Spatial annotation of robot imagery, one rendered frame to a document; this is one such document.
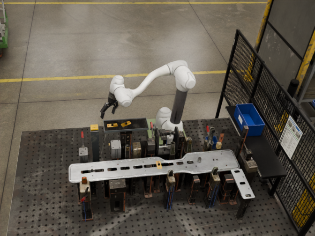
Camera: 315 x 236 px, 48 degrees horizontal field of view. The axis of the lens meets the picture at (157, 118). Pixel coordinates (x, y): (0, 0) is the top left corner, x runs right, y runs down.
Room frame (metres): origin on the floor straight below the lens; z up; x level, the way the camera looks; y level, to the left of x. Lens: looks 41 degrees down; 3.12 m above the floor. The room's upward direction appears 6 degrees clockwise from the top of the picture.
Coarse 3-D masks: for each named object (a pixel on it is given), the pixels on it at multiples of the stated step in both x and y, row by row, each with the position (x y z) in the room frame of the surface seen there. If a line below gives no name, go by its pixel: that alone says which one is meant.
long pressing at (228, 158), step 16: (112, 160) 1.90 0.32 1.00; (128, 160) 1.92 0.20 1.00; (144, 160) 1.94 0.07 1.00; (160, 160) 1.96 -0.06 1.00; (176, 160) 1.97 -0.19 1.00; (192, 160) 1.99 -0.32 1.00; (208, 160) 2.01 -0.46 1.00; (224, 160) 2.03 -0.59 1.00; (80, 176) 1.71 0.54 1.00; (96, 176) 1.72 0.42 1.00; (112, 176) 1.74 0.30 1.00; (128, 176) 1.76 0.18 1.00; (144, 176) 1.78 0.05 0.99
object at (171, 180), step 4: (172, 176) 1.76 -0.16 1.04; (168, 180) 1.72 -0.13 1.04; (172, 180) 1.72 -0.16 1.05; (168, 184) 1.71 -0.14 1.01; (172, 184) 1.71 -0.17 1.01; (168, 188) 1.70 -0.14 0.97; (172, 188) 1.71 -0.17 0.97; (168, 192) 1.71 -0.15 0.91; (172, 192) 1.71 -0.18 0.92; (164, 196) 1.76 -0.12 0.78; (168, 196) 1.71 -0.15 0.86; (164, 200) 1.75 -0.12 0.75; (168, 200) 1.70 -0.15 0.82; (164, 204) 1.73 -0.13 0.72; (168, 204) 1.71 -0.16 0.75; (164, 208) 1.70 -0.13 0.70; (168, 208) 1.71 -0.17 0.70; (172, 208) 1.71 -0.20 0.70
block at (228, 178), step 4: (224, 176) 1.88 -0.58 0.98; (228, 176) 1.88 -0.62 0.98; (224, 180) 1.86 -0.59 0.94; (228, 180) 1.83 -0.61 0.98; (232, 180) 1.84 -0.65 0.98; (224, 184) 1.83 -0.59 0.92; (228, 184) 1.81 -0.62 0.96; (232, 184) 1.82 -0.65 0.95; (224, 188) 1.82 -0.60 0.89; (228, 188) 1.81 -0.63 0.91; (220, 192) 1.85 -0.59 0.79; (224, 192) 1.82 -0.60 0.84; (228, 192) 1.83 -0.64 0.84; (216, 196) 1.88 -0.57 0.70; (220, 196) 1.84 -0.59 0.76; (224, 196) 1.81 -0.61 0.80; (228, 196) 1.82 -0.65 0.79; (220, 200) 1.82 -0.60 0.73; (224, 200) 1.82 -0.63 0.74; (224, 204) 1.81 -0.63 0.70
